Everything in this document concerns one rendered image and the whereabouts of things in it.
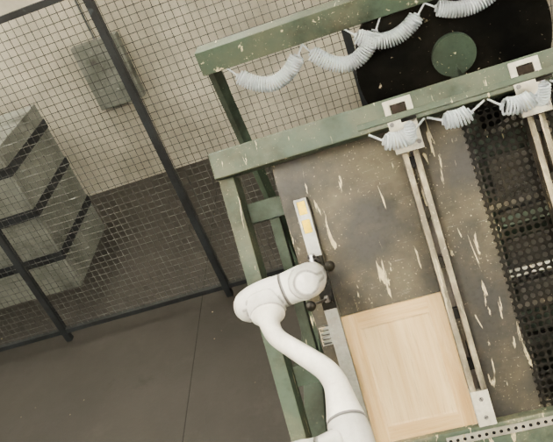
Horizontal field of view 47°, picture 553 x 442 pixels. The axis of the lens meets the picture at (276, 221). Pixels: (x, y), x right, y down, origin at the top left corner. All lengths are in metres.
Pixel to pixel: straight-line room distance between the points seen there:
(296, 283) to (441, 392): 0.85
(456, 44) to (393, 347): 1.24
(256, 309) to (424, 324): 0.75
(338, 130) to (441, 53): 0.67
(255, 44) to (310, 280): 1.16
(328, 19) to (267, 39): 0.25
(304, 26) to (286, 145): 0.55
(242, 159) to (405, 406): 1.08
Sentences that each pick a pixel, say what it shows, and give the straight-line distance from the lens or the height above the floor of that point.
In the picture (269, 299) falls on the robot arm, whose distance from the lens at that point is 1.87.
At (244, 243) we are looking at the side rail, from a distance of 2.38.
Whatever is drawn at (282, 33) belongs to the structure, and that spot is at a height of 2.16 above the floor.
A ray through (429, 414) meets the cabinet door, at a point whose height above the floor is 0.95.
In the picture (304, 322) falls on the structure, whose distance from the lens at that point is 2.48.
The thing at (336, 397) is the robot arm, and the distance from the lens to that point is 1.64.
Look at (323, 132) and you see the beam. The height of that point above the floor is 1.91.
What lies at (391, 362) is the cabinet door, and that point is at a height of 1.13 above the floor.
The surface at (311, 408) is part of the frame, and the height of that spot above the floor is 0.79.
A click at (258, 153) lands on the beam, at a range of 2.32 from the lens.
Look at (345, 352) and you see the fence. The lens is 2.39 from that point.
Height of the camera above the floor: 2.85
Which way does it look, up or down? 30 degrees down
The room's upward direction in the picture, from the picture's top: 22 degrees counter-clockwise
